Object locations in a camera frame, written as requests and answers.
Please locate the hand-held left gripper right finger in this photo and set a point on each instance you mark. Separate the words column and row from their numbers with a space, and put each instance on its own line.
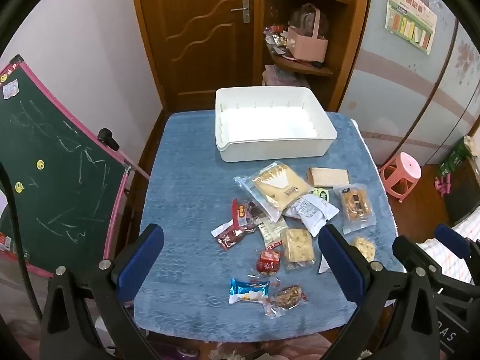
column 339, row 260

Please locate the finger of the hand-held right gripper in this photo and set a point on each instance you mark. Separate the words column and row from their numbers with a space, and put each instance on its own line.
column 407, row 249
column 450, row 236

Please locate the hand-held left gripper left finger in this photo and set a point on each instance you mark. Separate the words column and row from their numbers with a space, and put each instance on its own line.
column 140, row 260

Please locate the white grey snack packet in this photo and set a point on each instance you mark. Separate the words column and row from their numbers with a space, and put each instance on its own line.
column 311, row 212

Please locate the red round snack packet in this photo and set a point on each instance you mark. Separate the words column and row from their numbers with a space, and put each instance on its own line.
column 268, row 260

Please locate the white plastic bin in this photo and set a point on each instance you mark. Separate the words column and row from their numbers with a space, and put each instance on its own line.
column 270, row 120

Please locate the round pale cookie packet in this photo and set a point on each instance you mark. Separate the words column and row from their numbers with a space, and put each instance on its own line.
column 363, row 248

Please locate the yellow square cracker packet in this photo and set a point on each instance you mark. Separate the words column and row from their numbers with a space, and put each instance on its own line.
column 299, row 246

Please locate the clear brown cookie packet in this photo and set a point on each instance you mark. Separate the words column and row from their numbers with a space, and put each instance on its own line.
column 358, row 204

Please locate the clear nut bar packet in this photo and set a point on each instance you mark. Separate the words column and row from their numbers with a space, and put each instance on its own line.
column 287, row 296

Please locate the small green white packet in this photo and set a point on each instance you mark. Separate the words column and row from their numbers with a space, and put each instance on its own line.
column 322, row 194

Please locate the small beige snack packet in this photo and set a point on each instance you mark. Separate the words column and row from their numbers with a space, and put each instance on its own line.
column 272, row 230

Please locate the blue table cover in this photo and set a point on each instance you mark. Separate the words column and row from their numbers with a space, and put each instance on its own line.
column 187, row 202

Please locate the pink plastic stool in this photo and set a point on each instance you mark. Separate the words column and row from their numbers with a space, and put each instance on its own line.
column 401, row 174

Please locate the green bag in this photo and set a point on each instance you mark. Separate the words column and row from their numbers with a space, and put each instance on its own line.
column 455, row 155

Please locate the brown wafer packet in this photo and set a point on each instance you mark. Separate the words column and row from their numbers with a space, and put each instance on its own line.
column 328, row 177

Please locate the red clear-ended snack packet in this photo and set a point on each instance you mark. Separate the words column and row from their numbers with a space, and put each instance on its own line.
column 230, row 236

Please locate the large clear cracker packet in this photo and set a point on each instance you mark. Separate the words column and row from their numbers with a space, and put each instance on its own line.
column 275, row 189

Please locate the blue white candy packet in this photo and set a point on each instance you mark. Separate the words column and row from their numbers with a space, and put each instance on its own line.
column 248, row 290

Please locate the dark red snack packet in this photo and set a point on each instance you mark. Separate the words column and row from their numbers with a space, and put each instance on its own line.
column 245, row 213

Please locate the grey floral wardrobe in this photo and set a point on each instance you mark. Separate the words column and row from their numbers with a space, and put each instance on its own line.
column 412, row 101

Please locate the pink cloth bundle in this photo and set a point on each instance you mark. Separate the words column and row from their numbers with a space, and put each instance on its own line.
column 281, row 77

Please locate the wooden corner shelf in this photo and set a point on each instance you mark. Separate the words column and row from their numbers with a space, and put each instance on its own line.
column 337, row 45

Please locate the wooden door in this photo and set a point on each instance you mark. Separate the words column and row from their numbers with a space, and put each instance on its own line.
column 202, row 33

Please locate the green chalkboard pink frame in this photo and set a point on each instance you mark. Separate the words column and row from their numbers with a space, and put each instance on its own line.
column 56, row 180

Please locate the wall poster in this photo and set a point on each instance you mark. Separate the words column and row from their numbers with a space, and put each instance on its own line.
column 412, row 15

